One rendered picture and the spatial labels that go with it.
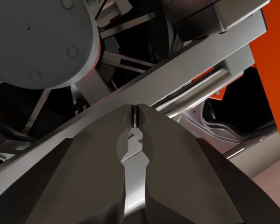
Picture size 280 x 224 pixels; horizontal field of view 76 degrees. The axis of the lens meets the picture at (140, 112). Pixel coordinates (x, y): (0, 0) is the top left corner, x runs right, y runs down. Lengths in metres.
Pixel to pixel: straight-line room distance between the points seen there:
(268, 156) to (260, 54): 6.85
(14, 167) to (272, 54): 0.55
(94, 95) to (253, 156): 6.69
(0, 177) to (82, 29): 0.17
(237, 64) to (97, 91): 0.26
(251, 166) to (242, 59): 6.89
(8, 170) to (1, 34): 0.14
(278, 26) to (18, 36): 0.48
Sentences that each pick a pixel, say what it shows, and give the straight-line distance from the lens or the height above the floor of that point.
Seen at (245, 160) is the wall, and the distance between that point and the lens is 6.79.
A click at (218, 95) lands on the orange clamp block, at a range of 0.45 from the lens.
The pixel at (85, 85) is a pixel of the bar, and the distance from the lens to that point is 0.38.
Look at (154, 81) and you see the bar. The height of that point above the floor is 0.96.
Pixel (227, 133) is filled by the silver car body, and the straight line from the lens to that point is 1.15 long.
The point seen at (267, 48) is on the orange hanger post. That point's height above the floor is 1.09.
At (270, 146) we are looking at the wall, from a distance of 7.21.
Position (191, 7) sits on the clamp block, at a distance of 0.20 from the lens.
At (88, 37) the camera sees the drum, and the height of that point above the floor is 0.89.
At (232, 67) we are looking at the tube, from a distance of 0.22.
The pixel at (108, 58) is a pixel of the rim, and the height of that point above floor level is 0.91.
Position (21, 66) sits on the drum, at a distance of 0.24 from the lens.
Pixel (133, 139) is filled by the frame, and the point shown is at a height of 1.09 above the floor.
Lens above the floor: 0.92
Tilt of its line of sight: 19 degrees up
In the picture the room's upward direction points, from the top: 148 degrees clockwise
